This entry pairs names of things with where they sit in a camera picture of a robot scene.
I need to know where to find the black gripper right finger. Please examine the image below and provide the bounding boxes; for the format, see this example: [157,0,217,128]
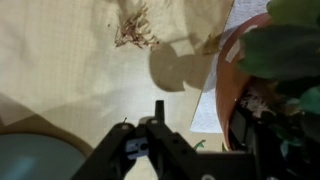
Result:
[229,106,268,180]

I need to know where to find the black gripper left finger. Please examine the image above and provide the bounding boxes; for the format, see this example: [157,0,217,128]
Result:
[71,99,201,180]

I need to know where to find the dried brown twig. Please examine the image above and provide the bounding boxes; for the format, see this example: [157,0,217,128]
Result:
[114,2,160,50]

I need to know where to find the teal watering can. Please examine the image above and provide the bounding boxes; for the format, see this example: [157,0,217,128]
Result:
[0,133,96,180]

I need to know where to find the dried leaf crumbs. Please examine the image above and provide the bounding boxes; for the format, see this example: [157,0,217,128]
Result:
[200,32,224,56]

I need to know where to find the terracotta pot with green plant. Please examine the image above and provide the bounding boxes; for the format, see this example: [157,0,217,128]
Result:
[214,0,320,180]

